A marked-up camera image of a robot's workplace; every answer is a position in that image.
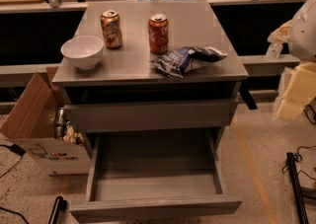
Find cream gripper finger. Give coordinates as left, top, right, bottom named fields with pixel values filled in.
left=266, top=43, right=283, bottom=59

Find blue chip bag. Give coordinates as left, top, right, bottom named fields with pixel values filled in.
left=150, top=46, right=227, bottom=78

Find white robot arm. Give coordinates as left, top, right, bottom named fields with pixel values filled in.
left=266, top=0, right=316, bottom=62

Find grey drawer cabinet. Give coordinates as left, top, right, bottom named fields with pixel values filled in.
left=53, top=0, right=248, bottom=142

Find closed grey upper drawer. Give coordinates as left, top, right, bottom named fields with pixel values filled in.
left=65, top=99, right=238, bottom=133

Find open grey bottom drawer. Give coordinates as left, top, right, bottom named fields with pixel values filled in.
left=70, top=129, right=242, bottom=223

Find orange soda can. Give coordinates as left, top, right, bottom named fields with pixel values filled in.
left=148, top=13, right=169, bottom=54

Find black stand on floor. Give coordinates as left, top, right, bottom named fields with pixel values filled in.
left=286, top=152, right=316, bottom=224

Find gold patterned soda can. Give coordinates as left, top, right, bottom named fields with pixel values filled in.
left=101, top=10, right=122, bottom=49

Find white bowl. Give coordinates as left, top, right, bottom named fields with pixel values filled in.
left=61, top=36, right=104, bottom=69

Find cans inside cardboard box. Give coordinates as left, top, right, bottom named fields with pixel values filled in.
left=54, top=108, right=84, bottom=145

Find open cardboard box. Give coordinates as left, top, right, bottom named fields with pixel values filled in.
left=0, top=73, right=91, bottom=176

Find black object bottom left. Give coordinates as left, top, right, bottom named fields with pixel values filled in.
left=47, top=196, right=67, bottom=224

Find black cable right floor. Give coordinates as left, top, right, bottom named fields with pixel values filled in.
left=281, top=103, right=316, bottom=183

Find black cable floor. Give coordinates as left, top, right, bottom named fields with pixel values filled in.
left=0, top=143, right=27, bottom=181
left=281, top=103, right=316, bottom=183

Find black cable left floor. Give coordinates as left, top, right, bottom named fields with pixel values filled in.
left=0, top=143, right=27, bottom=181

